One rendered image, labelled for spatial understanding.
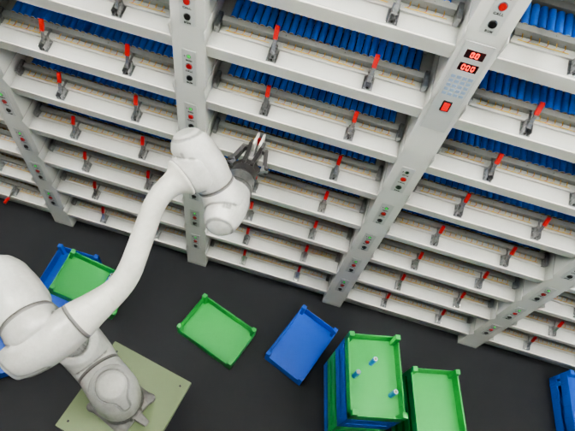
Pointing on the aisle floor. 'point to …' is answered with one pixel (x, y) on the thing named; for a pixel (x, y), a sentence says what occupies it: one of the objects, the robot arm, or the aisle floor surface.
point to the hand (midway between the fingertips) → (258, 142)
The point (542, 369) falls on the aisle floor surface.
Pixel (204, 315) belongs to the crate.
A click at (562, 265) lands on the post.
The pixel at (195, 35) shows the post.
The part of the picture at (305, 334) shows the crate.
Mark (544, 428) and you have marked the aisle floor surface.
